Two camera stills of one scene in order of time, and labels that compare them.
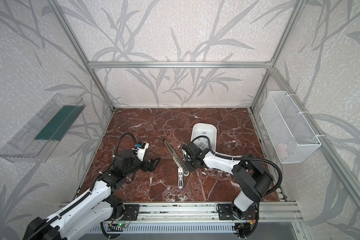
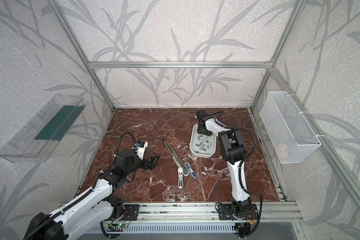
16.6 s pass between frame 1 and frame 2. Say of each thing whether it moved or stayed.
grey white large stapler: stayed
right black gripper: moved
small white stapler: stayed
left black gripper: stayed
